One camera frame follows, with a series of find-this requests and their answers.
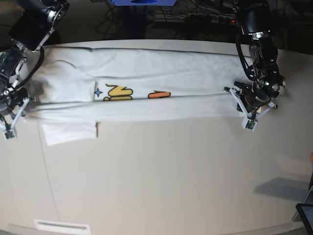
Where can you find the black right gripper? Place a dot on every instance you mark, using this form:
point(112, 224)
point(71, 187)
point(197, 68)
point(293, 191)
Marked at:
point(9, 102)

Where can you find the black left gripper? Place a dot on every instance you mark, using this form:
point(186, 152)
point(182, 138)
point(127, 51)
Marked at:
point(252, 98)

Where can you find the white printed T-shirt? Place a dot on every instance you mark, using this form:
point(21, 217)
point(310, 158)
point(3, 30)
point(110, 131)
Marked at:
point(78, 88)

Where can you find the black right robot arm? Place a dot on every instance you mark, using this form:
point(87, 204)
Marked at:
point(29, 34)

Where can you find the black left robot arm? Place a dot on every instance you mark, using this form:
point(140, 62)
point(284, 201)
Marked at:
point(255, 20)

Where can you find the black power strip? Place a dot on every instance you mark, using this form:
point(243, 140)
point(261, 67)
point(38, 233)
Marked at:
point(211, 18)

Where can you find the black tablet screen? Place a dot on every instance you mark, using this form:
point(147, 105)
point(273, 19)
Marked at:
point(305, 212)

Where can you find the white label strip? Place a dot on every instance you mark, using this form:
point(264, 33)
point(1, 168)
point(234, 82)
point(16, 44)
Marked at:
point(64, 228)

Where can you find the white wrist camera left mount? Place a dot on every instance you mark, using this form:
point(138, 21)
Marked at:
point(250, 120)

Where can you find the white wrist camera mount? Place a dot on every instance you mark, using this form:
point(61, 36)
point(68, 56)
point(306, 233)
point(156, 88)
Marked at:
point(250, 120)
point(8, 129)

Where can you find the white wrist camera right mount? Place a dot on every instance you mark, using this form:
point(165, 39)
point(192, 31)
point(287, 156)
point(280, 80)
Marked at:
point(8, 129)

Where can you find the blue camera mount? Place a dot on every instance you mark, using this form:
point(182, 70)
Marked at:
point(143, 2)

